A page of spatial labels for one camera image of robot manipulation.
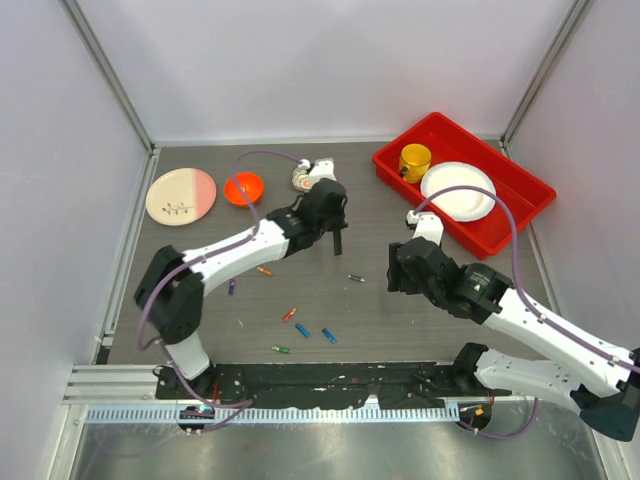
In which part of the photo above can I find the orange plastic bowl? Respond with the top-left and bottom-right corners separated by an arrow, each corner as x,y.
223,172 -> 264,207

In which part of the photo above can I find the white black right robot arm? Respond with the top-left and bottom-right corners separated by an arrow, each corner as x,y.
387,237 -> 639,442

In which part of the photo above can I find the orange battery far left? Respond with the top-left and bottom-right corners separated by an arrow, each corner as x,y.
256,266 -> 273,276

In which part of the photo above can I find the aluminium right frame post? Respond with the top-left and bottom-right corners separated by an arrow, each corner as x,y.
500,0 -> 593,149

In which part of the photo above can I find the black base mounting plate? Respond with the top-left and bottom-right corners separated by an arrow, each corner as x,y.
154,360 -> 514,410

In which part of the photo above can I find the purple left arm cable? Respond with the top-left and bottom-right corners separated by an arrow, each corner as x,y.
137,149 -> 314,434

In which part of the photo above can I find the blue battery near green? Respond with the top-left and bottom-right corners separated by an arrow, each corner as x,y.
295,323 -> 311,338

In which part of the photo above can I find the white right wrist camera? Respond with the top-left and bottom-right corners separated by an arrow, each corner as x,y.
405,210 -> 444,246

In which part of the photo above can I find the white paper plate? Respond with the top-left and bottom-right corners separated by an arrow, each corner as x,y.
420,161 -> 496,223

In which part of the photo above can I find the aluminium left frame post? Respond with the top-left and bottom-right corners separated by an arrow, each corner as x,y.
59,0 -> 155,152

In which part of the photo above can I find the aluminium front frame rail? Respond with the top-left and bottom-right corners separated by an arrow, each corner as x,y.
62,358 -> 611,404

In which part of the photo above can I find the aluminium frame post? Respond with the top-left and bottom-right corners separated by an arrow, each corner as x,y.
500,0 -> 593,149
59,0 -> 155,152

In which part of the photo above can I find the red plastic bin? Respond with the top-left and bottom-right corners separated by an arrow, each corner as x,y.
372,112 -> 556,260

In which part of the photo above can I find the white slotted cable duct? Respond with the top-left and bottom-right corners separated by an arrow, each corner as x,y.
85,402 -> 460,425

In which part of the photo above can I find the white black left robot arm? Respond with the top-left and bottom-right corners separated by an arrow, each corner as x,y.
134,179 -> 347,400

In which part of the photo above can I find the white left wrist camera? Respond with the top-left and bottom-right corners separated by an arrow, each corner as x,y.
297,158 -> 336,188

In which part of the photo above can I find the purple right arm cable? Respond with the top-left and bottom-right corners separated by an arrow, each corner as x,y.
412,185 -> 640,441

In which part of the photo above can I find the yellow mug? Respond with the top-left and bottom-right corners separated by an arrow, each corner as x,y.
398,143 -> 432,184

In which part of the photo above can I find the black remote control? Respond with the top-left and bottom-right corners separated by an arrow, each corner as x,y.
332,229 -> 343,256

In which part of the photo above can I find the small patterned ceramic bowl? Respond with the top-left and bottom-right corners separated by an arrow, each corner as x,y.
291,168 -> 312,192

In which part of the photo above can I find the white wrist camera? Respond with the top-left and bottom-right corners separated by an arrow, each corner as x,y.
297,158 -> 336,188
405,210 -> 444,246

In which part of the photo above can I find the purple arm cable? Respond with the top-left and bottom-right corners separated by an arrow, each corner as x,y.
412,185 -> 640,441
137,149 -> 314,434

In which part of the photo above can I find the pink cream floral plate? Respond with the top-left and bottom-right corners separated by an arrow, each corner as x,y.
145,168 -> 217,227

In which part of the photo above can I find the red orange battery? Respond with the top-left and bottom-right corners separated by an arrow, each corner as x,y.
282,307 -> 297,322

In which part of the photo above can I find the blue battery lower right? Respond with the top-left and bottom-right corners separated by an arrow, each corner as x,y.
322,328 -> 337,344

